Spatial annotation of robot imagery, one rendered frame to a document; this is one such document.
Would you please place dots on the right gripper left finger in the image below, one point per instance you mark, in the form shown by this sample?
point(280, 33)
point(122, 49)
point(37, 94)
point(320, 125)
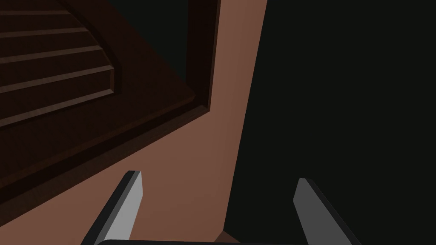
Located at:
point(123, 211)

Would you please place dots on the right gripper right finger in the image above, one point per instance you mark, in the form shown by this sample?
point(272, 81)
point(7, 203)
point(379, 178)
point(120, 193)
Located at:
point(318, 214)

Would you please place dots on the dark brown louvered door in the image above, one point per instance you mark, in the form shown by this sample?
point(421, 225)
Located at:
point(78, 102)

